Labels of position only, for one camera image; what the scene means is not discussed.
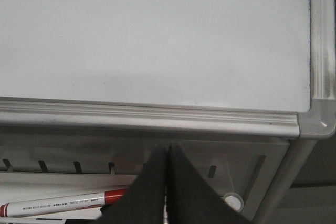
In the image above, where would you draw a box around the red capped white marker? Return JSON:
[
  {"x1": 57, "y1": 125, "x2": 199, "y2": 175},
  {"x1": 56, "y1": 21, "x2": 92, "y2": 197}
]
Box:
[{"x1": 1, "y1": 189, "x2": 127, "y2": 217}]

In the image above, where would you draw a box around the white whiteboard with aluminium frame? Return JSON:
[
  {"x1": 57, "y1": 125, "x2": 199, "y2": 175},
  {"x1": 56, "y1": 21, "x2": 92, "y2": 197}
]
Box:
[{"x1": 1, "y1": 0, "x2": 335, "y2": 139}]

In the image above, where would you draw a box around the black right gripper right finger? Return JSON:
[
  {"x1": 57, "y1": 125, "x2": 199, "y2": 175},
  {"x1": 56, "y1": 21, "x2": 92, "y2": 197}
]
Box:
[{"x1": 166, "y1": 143, "x2": 250, "y2": 223}]

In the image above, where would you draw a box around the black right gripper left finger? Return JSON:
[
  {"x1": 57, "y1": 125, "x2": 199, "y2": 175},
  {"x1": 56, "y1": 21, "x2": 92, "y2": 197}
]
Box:
[{"x1": 100, "y1": 146, "x2": 167, "y2": 223}]

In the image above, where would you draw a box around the white marker tray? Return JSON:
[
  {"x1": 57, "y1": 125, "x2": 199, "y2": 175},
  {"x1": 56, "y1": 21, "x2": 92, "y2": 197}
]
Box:
[{"x1": 1, "y1": 139, "x2": 289, "y2": 219}]

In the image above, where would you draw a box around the round white magnet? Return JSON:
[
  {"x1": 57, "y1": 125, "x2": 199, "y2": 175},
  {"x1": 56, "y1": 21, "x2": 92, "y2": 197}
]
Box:
[{"x1": 223, "y1": 192, "x2": 244, "y2": 212}]

